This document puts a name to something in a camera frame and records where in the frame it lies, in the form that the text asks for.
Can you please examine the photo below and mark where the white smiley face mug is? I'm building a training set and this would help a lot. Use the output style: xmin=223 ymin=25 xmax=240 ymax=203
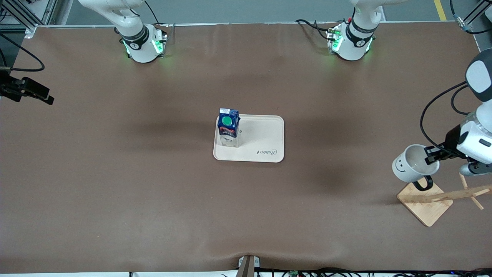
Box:
xmin=392 ymin=144 xmax=440 ymax=192

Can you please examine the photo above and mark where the blue white milk carton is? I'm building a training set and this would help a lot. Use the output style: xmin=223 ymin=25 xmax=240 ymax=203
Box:
xmin=217 ymin=108 xmax=241 ymax=148

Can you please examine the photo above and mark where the wooden cup rack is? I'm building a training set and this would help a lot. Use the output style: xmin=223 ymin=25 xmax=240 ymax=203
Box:
xmin=397 ymin=173 xmax=492 ymax=227

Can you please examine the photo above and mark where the brown table cover mat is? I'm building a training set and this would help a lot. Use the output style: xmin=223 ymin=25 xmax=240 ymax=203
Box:
xmin=0 ymin=22 xmax=492 ymax=274

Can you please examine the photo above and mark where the cream plastic tray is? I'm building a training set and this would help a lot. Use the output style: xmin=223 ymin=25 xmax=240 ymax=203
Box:
xmin=213 ymin=114 xmax=285 ymax=163

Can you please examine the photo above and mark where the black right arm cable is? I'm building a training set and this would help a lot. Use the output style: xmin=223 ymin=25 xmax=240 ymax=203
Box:
xmin=0 ymin=34 xmax=45 ymax=72

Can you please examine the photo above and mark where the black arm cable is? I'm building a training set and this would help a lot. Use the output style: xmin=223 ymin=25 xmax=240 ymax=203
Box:
xmin=0 ymin=34 xmax=45 ymax=72
xmin=420 ymin=81 xmax=477 ymax=158

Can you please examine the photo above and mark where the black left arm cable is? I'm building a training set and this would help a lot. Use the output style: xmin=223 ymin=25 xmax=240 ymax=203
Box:
xmin=420 ymin=81 xmax=477 ymax=158

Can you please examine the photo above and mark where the aluminium frame profile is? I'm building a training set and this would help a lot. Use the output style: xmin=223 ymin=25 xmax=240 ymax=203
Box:
xmin=0 ymin=0 xmax=58 ymax=39

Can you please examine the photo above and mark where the black right base cable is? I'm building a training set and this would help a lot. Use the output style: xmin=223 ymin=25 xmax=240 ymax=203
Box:
xmin=144 ymin=0 xmax=170 ymax=28

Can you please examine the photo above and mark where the black base cable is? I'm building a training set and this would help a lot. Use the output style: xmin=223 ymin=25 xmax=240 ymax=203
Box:
xmin=144 ymin=0 xmax=170 ymax=28
xmin=295 ymin=19 xmax=335 ymax=41

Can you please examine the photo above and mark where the black left base cable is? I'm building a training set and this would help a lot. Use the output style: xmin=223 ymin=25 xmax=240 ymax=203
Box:
xmin=295 ymin=19 xmax=335 ymax=41

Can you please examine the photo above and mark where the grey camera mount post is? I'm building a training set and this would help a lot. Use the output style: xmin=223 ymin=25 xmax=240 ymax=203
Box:
xmin=235 ymin=255 xmax=261 ymax=277

